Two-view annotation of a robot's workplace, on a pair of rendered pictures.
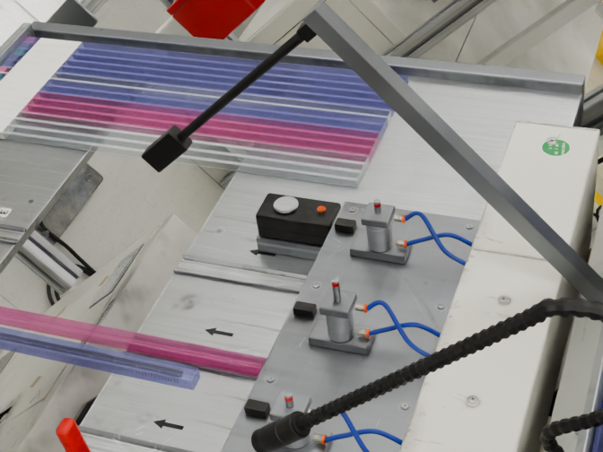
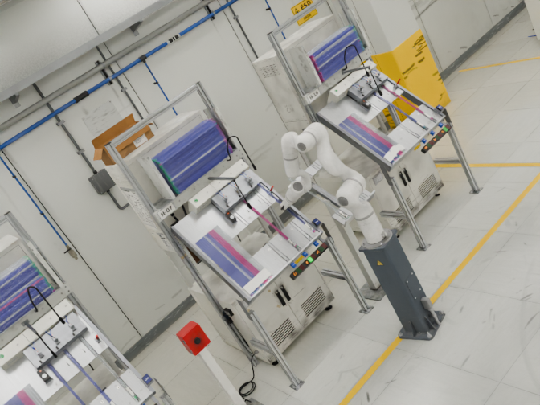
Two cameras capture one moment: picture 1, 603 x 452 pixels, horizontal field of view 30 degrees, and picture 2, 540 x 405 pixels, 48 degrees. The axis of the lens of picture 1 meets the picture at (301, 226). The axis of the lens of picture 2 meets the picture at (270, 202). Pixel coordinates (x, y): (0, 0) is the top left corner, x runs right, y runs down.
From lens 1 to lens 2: 3.90 m
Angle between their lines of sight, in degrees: 81
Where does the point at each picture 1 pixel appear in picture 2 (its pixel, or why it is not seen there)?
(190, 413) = (256, 201)
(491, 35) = (93, 394)
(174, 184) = not seen: outside the picture
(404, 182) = (210, 222)
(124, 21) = not seen: outside the picture
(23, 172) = (263, 257)
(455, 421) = (234, 172)
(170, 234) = (233, 300)
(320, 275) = (235, 200)
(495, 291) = (219, 184)
